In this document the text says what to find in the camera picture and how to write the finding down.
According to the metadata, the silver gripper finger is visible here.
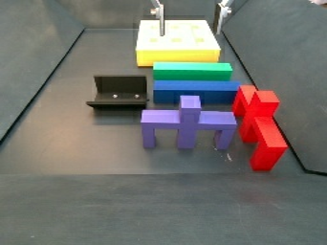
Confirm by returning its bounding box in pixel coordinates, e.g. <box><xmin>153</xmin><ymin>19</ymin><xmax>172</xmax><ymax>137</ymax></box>
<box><xmin>216</xmin><ymin>0</ymin><xmax>233</xmax><ymax>33</ymax></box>
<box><xmin>151</xmin><ymin>0</ymin><xmax>164</xmax><ymax>36</ymax></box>

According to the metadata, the green rectangular block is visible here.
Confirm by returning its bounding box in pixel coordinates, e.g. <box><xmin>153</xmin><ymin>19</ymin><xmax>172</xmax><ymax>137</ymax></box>
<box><xmin>153</xmin><ymin>62</ymin><xmax>232</xmax><ymax>80</ymax></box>

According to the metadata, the yellow slotted board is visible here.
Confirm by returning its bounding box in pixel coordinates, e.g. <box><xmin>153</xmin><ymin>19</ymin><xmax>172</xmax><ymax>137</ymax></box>
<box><xmin>135</xmin><ymin>20</ymin><xmax>221</xmax><ymax>67</ymax></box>

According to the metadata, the blue rectangular block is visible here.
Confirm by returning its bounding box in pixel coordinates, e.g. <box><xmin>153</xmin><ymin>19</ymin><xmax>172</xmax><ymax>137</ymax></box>
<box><xmin>153</xmin><ymin>80</ymin><xmax>240</xmax><ymax>104</ymax></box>

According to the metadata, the red cross-shaped block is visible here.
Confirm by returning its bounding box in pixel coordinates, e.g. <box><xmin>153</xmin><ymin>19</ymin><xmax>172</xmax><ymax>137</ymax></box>
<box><xmin>232</xmin><ymin>85</ymin><xmax>287</xmax><ymax>171</ymax></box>

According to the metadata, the purple three-legged block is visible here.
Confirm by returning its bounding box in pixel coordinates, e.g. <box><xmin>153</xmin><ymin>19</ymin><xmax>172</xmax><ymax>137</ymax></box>
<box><xmin>140</xmin><ymin>96</ymin><xmax>237</xmax><ymax>149</ymax></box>

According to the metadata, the black angle bracket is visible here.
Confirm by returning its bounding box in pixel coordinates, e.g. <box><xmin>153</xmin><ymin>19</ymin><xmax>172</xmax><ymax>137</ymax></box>
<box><xmin>87</xmin><ymin>75</ymin><xmax>148</xmax><ymax>108</ymax></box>

